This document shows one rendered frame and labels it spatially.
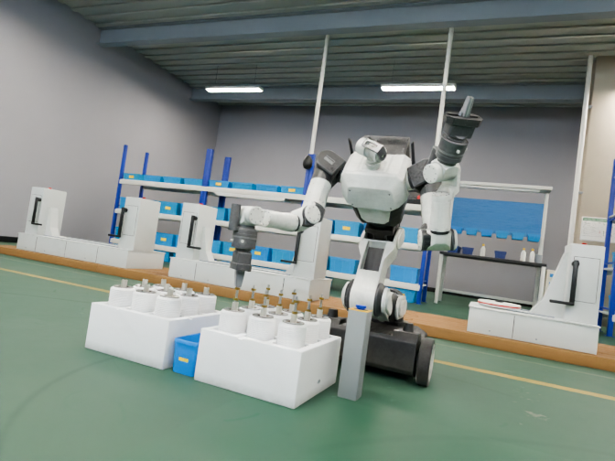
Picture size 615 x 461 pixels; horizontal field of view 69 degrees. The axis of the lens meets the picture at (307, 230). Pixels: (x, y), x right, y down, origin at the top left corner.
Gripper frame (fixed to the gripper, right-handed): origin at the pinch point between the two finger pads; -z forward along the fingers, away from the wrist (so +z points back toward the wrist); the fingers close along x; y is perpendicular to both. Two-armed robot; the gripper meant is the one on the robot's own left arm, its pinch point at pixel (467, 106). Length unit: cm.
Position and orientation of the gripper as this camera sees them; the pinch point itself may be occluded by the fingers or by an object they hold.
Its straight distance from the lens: 153.5
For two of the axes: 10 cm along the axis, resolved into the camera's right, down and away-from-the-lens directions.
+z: -1.6, 8.1, 5.7
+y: -1.4, -5.9, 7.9
